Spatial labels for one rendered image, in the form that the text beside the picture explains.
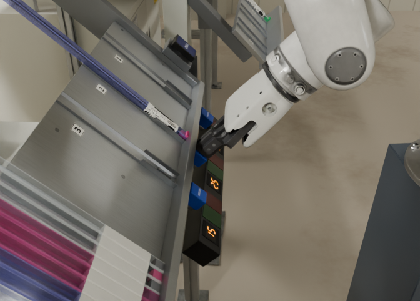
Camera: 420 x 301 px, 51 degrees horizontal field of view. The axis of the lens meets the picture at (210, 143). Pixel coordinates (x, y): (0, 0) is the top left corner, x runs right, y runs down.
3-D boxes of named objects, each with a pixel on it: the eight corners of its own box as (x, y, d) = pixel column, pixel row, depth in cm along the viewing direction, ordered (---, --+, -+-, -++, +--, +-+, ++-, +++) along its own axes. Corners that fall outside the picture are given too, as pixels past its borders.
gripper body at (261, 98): (309, 110, 60) (250, 157, 65) (300, 78, 68) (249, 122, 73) (272, 74, 57) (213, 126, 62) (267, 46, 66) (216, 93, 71)
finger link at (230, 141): (240, 149, 61) (222, 148, 66) (269, 105, 63) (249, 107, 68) (234, 144, 61) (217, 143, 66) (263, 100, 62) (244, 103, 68)
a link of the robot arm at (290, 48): (322, 100, 59) (315, 75, 67) (408, 32, 53) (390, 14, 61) (280, 58, 56) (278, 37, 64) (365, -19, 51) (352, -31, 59)
